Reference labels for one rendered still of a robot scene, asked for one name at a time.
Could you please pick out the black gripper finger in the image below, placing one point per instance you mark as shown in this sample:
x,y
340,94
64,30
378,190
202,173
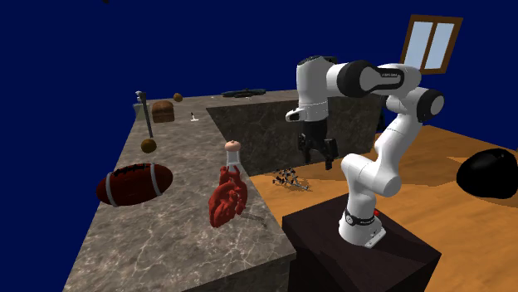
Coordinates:
x,y
330,153
304,147

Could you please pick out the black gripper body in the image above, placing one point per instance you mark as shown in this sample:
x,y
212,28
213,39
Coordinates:
x,y
315,131

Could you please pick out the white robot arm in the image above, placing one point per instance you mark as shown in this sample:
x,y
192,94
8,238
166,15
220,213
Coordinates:
x,y
366,174

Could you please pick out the clear flask with pink stopper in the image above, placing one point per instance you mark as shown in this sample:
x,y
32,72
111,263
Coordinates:
x,y
232,155

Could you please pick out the dark flat elongated object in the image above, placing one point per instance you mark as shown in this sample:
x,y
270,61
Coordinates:
x,y
243,93

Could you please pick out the red anatomical heart model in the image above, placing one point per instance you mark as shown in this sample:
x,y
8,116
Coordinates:
x,y
227,200

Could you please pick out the dark robot stand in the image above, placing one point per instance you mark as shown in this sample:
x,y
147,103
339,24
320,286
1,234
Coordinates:
x,y
364,258

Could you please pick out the small white figure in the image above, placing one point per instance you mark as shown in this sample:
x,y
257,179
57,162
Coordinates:
x,y
194,117

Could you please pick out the small brown round fruit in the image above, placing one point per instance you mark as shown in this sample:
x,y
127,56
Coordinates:
x,y
177,97

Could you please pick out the brown framed window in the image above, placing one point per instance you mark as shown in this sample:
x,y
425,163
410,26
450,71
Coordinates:
x,y
431,44

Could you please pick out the brown bread loaf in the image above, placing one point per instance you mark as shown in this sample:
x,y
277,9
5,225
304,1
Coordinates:
x,y
163,112

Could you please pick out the brown round ball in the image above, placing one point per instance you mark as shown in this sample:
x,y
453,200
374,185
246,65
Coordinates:
x,y
148,145

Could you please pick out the black rounded object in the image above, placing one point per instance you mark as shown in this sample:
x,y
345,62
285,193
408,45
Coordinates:
x,y
487,173

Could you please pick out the dark grey hammer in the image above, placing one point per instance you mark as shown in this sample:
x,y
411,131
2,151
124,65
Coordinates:
x,y
145,113

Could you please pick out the dark red american football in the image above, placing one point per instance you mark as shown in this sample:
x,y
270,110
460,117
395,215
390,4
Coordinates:
x,y
134,184

